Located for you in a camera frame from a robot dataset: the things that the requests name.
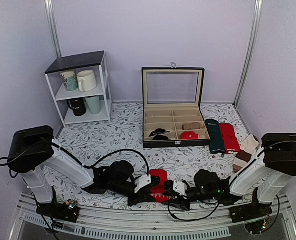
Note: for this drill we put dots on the red sock with white band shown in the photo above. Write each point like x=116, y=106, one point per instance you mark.
x=229, y=139

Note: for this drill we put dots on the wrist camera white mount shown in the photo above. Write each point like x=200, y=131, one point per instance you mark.
x=180, y=188
x=142, y=182

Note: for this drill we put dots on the black compartment storage box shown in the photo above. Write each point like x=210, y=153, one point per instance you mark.
x=171, y=97

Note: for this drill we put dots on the white mug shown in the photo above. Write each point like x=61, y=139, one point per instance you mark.
x=86, y=80

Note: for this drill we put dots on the rolled black sock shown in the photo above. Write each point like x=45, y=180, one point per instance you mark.
x=159, y=134

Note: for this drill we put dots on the rolled red sock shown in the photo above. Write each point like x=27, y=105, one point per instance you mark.
x=189, y=135

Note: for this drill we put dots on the red and beige sock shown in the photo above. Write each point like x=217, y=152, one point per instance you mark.
x=157, y=192

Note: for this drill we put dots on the cream and brown sock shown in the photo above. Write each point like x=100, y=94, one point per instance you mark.
x=247, y=147

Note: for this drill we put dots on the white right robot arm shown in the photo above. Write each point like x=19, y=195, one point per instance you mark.
x=248, y=193

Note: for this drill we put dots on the black mug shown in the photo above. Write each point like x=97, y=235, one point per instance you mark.
x=77, y=105

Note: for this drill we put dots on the aluminium front frame rail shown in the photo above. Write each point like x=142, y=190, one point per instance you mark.
x=117, y=224

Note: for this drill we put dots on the right metal corner post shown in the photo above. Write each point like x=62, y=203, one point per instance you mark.
x=251, y=43

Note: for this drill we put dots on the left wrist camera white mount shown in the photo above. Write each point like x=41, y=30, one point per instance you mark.
x=142, y=182

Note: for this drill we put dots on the dark green sock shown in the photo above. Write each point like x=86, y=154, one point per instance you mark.
x=216, y=145

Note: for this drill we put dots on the metal corner post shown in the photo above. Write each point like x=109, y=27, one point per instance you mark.
x=251, y=43
x=52, y=27

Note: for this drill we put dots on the white shelf with black top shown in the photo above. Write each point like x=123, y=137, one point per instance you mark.
x=95, y=61

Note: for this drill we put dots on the left metal corner post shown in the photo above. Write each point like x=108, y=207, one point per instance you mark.
x=52, y=27

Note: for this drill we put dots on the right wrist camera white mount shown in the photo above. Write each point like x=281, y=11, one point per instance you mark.
x=180, y=188

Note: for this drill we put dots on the rolled brown sock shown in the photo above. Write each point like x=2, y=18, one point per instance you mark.
x=192, y=126

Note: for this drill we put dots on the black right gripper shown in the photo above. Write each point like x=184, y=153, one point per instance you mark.
x=181, y=205

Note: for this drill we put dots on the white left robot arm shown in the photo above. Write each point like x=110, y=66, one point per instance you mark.
x=36, y=147

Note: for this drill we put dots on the teal patterned mug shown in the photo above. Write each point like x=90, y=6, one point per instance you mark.
x=69, y=80

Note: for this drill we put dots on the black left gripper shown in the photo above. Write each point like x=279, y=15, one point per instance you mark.
x=143, y=195

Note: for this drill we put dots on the light green tumbler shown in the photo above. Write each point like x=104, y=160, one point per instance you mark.
x=93, y=104

